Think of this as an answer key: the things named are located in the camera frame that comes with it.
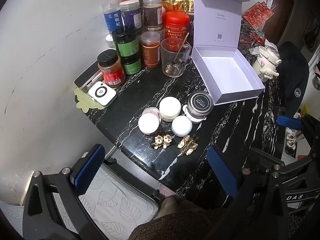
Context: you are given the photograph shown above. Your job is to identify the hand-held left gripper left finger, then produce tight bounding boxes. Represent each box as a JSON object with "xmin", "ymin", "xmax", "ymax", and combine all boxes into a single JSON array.
[{"xmin": 22, "ymin": 144, "xmax": 107, "ymax": 240}]

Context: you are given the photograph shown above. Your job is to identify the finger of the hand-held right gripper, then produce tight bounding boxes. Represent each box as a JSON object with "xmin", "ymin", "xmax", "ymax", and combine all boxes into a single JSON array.
[
  {"xmin": 250, "ymin": 147, "xmax": 286, "ymax": 167},
  {"xmin": 277, "ymin": 115, "xmax": 320, "ymax": 155}
]

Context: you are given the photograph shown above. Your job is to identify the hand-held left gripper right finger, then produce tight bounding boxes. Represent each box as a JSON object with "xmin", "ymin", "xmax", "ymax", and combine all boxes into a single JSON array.
[{"xmin": 207, "ymin": 145, "xmax": 298, "ymax": 240}]

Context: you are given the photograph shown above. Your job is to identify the gold hair clip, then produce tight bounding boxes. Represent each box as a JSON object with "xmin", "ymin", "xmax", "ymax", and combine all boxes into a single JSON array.
[{"xmin": 177, "ymin": 135, "xmax": 199, "ymax": 154}]

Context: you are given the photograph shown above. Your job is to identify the pale dome-lid jar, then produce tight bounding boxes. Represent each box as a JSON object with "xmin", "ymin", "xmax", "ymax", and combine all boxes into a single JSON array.
[{"xmin": 172, "ymin": 115, "xmax": 193, "ymax": 137}]

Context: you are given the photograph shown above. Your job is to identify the bear hair clip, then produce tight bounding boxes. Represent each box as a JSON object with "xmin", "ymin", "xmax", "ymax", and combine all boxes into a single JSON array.
[{"xmin": 149, "ymin": 134, "xmax": 172, "ymax": 151}]

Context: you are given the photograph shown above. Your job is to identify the pink round makeup case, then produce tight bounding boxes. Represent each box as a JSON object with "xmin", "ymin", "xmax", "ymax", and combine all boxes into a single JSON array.
[{"xmin": 138, "ymin": 114, "xmax": 161, "ymax": 134}]

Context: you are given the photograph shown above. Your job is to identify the lavender gift box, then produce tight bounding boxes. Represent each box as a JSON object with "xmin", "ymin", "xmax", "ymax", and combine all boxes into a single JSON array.
[{"xmin": 191, "ymin": 0, "xmax": 266, "ymax": 105}]

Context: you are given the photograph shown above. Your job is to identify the cream white jar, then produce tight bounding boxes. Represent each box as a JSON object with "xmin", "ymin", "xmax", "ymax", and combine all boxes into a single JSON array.
[{"xmin": 159, "ymin": 97, "xmax": 182, "ymax": 122}]

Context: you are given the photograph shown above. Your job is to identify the clear pink round case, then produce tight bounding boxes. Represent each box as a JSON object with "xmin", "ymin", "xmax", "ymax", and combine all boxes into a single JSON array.
[{"xmin": 146, "ymin": 107, "xmax": 162, "ymax": 118}]

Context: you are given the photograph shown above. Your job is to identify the leaf print chair cushion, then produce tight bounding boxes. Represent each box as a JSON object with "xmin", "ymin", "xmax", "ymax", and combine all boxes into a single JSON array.
[{"xmin": 0, "ymin": 160, "xmax": 161, "ymax": 240}]

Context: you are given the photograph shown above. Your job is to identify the black jacket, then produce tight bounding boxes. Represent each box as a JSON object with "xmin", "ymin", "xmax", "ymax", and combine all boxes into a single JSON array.
[{"xmin": 274, "ymin": 41, "xmax": 309, "ymax": 118}]

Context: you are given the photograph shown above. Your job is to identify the white teapot pink decoration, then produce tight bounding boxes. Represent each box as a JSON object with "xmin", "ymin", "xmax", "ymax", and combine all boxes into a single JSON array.
[{"xmin": 252, "ymin": 45, "xmax": 282, "ymax": 83}]

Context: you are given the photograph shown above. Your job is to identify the green leaf coaster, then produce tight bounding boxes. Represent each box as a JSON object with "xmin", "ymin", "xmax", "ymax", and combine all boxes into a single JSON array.
[{"xmin": 74, "ymin": 87, "xmax": 106, "ymax": 113}]

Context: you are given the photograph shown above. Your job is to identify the brown fleece clothing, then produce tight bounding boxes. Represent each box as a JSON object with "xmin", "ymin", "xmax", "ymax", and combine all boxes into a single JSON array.
[{"xmin": 128, "ymin": 197, "xmax": 230, "ymax": 240}]

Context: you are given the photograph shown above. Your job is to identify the white mini device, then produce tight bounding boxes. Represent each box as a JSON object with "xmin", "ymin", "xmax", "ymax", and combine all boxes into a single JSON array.
[{"xmin": 87, "ymin": 81, "xmax": 117, "ymax": 107}]

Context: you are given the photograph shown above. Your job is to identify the red scissors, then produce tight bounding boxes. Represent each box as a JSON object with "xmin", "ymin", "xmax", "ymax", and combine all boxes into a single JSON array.
[{"xmin": 239, "ymin": 27, "xmax": 256, "ymax": 50}]

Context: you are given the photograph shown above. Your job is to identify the black white rectangular case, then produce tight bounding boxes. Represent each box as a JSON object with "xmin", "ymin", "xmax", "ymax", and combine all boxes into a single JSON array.
[{"xmin": 74, "ymin": 61, "xmax": 103, "ymax": 91}]

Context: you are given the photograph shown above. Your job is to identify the red label jar black lid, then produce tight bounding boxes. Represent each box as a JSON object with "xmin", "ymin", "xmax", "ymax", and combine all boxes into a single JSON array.
[{"xmin": 97, "ymin": 49, "xmax": 126, "ymax": 88}]

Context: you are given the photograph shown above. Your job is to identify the red patterned gift bag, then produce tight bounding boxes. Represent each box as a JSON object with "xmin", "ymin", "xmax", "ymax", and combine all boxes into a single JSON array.
[{"xmin": 242, "ymin": 1, "xmax": 274, "ymax": 31}]

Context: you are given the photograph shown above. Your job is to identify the small green label jar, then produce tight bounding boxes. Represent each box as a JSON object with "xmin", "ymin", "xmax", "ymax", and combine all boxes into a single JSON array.
[{"xmin": 121, "ymin": 55, "xmax": 142, "ymax": 75}]

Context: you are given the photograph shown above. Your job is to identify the gold spoon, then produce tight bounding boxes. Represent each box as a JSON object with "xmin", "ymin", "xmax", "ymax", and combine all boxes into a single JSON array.
[{"xmin": 166, "ymin": 32, "xmax": 190, "ymax": 77}]

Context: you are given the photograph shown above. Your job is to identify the glass mug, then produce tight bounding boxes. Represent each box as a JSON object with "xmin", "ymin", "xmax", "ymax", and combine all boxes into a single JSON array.
[{"xmin": 160, "ymin": 39, "xmax": 192, "ymax": 78}]

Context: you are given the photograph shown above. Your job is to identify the small white-lid jar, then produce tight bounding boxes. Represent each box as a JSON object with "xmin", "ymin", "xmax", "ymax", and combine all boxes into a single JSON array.
[{"xmin": 105, "ymin": 34, "xmax": 117, "ymax": 50}]

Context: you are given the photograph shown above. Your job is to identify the orange spice jar clear lid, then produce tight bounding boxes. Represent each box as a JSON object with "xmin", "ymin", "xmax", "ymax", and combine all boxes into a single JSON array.
[{"xmin": 141, "ymin": 31, "xmax": 161, "ymax": 68}]

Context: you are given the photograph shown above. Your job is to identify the large green label jar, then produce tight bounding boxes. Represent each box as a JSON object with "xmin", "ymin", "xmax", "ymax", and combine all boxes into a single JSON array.
[{"xmin": 112, "ymin": 26, "xmax": 140, "ymax": 58}]

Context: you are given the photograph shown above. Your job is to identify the red tin can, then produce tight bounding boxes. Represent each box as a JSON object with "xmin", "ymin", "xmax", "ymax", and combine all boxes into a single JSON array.
[{"xmin": 163, "ymin": 12, "xmax": 191, "ymax": 52}]

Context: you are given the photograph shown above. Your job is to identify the blue label bottle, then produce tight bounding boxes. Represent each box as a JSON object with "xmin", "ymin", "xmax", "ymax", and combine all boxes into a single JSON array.
[{"xmin": 101, "ymin": 1, "xmax": 123, "ymax": 37}]

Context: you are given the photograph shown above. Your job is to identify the purple label jar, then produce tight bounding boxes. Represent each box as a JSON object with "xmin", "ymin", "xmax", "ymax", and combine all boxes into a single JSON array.
[{"xmin": 119, "ymin": 0, "xmax": 143, "ymax": 33}]

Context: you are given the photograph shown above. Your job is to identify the brown label jar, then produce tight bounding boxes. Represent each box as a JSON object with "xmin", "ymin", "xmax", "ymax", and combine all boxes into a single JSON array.
[{"xmin": 143, "ymin": 0, "xmax": 166, "ymax": 32}]

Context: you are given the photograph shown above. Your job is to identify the metal chair frame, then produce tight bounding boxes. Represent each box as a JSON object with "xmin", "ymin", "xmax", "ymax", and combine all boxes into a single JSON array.
[{"xmin": 104, "ymin": 145, "xmax": 164, "ymax": 202}]

